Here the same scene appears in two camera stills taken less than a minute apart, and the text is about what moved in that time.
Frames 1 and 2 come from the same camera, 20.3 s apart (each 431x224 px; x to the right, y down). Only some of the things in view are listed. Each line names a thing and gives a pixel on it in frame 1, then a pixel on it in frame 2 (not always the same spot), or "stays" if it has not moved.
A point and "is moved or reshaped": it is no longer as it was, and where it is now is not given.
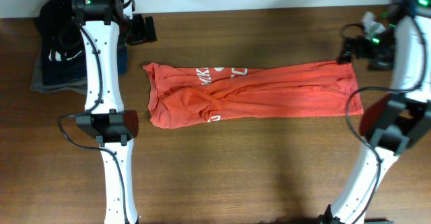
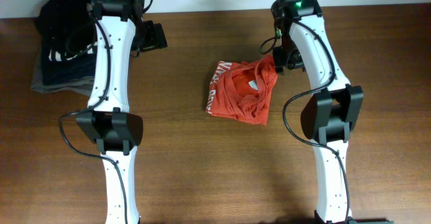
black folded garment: (58, 27) stays
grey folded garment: (79, 85) stays
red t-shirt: (181, 96) is moved or reshaped
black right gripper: (361, 44) → (279, 61)
